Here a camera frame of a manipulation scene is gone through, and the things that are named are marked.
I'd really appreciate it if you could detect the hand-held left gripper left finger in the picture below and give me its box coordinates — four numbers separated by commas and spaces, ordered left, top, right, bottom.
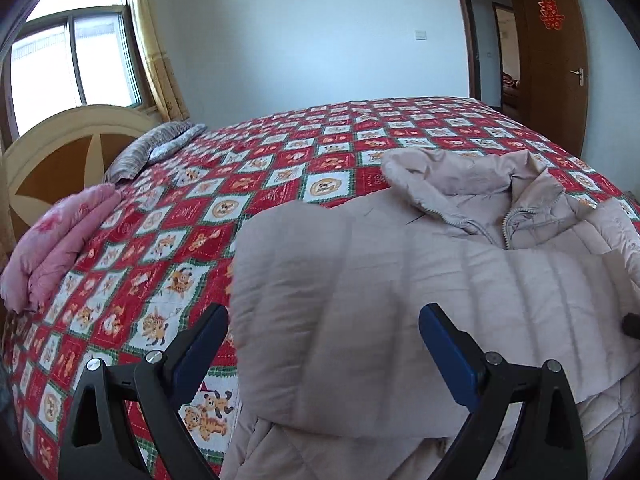
57, 302, 231, 480

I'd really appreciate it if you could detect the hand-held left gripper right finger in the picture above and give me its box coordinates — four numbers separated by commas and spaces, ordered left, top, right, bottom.
419, 302, 588, 480

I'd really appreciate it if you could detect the pale pink puffer jacket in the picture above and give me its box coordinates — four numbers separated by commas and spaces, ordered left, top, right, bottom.
220, 147, 640, 480

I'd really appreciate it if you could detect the pink folded quilt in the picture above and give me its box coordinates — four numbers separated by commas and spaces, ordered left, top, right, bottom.
0, 183, 123, 313

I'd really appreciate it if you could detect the red checkered printed bed sheet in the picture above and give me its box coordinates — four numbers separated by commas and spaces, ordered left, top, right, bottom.
2, 96, 640, 480

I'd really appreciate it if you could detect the grey striped pillow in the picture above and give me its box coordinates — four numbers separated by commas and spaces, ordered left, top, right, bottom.
102, 121, 208, 184

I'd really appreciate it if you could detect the cream and brown wooden headboard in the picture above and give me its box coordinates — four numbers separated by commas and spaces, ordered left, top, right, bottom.
0, 105, 161, 261

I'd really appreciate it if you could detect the brown wooden door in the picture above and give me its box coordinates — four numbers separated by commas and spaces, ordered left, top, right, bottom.
515, 0, 593, 158

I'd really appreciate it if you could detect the red patterned blanket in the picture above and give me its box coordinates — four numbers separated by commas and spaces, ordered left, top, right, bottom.
502, 72, 521, 106

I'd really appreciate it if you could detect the yellow patterned curtain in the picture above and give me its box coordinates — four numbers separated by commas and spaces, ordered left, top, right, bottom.
125, 0, 191, 123

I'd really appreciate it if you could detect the red paper door decoration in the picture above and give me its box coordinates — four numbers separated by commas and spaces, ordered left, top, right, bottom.
537, 0, 563, 31

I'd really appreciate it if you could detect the sliding glass window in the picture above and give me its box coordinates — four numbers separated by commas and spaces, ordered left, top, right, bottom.
0, 0, 156, 146

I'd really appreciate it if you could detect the dark brown door frame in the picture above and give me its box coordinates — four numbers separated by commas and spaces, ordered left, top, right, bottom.
449, 0, 526, 111

